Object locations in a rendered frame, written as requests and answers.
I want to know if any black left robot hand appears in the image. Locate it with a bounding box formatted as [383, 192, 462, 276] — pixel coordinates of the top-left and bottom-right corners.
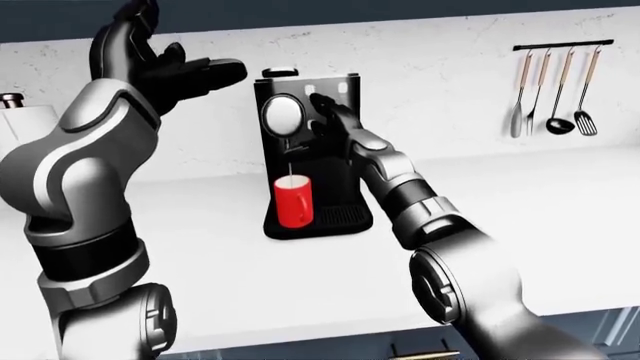
[89, 0, 249, 117]

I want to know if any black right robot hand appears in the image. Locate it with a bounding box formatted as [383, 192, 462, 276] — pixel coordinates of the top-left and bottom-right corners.
[308, 92, 371, 157]

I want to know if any black coffee machine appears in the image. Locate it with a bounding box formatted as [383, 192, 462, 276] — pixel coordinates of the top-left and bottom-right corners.
[252, 66, 375, 241]

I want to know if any red coffee mug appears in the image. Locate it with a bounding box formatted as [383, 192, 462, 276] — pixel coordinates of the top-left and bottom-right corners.
[273, 175, 315, 230]

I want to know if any dark blue upper cabinet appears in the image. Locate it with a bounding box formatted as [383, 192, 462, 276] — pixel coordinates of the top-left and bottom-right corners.
[0, 0, 640, 45]

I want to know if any dark blue cabinet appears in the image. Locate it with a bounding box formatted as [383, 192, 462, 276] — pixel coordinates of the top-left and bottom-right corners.
[0, 0, 640, 45]
[164, 303, 640, 360]

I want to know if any white canister dark knob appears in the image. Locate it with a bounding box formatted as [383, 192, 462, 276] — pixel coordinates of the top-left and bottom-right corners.
[0, 92, 60, 146]

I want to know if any dark blue lower cabinet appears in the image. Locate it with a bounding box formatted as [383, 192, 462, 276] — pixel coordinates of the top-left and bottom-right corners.
[164, 303, 640, 360]

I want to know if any black ladle wooden handle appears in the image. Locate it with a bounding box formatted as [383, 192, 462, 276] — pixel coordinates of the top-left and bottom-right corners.
[545, 45, 577, 136]

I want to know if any black utensil rail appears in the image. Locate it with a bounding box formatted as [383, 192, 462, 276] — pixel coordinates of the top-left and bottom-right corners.
[512, 38, 616, 52]

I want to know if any brass drawer handle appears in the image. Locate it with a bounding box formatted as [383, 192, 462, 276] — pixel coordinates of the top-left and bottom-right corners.
[388, 339, 461, 360]

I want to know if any black slotted spatula wooden handle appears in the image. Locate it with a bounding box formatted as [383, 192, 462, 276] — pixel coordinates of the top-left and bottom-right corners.
[573, 44, 604, 137]

